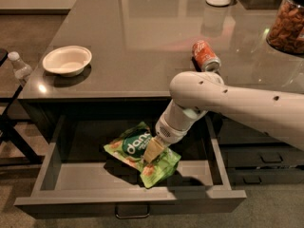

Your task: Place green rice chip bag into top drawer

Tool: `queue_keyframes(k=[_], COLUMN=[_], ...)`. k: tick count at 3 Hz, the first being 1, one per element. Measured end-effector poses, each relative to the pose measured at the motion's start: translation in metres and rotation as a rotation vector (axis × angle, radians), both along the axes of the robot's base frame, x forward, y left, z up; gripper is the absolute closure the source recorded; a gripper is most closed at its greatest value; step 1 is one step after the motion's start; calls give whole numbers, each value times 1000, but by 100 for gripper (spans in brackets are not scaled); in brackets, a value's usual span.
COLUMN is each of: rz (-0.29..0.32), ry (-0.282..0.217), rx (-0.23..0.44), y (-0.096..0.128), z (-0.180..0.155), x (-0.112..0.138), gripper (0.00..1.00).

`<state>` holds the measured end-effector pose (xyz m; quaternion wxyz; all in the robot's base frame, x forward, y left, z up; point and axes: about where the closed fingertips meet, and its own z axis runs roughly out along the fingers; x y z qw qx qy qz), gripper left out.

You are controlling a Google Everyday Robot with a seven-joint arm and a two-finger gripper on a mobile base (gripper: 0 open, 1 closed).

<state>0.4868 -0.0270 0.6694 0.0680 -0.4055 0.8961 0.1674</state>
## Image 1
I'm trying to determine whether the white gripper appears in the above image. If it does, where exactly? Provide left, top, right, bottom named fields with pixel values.
left=143, top=116, right=186, bottom=163

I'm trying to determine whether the green rice chip bag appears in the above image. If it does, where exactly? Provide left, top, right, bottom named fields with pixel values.
left=104, top=122, right=181, bottom=188

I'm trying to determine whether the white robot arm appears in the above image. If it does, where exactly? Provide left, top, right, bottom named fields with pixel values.
left=143, top=71, right=304, bottom=162

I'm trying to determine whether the open grey top drawer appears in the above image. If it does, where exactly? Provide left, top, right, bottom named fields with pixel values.
left=14, top=117, right=246, bottom=219

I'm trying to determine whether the dark right drawer unit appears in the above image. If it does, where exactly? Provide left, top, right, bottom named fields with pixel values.
left=211, top=113, right=304, bottom=184

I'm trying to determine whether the red soda can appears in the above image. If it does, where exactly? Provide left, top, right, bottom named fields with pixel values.
left=192, top=40, right=221, bottom=72

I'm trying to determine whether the white paper bowl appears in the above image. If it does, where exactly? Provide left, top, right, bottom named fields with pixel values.
left=42, top=46, right=92, bottom=77

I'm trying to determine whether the black folding stand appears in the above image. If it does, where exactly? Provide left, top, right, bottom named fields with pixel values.
left=0, top=48, right=42, bottom=165

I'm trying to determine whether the clear plastic water bottle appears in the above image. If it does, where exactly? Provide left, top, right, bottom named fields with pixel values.
left=8, top=51, right=32, bottom=86

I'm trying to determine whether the glass jar of nuts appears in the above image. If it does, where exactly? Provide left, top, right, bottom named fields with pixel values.
left=266, top=0, right=304, bottom=54

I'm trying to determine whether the metal drawer handle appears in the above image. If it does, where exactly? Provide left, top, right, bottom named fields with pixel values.
left=115, top=204, right=150, bottom=219

